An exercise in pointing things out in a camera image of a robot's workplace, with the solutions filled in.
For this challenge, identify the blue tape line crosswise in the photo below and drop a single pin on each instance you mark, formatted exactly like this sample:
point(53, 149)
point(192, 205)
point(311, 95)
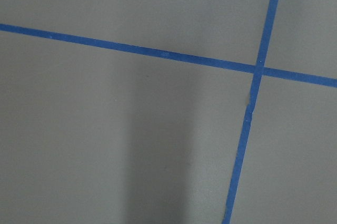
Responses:
point(217, 63)

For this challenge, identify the blue tape line lengthwise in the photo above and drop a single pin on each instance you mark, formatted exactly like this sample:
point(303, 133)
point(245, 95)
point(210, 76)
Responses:
point(248, 116)

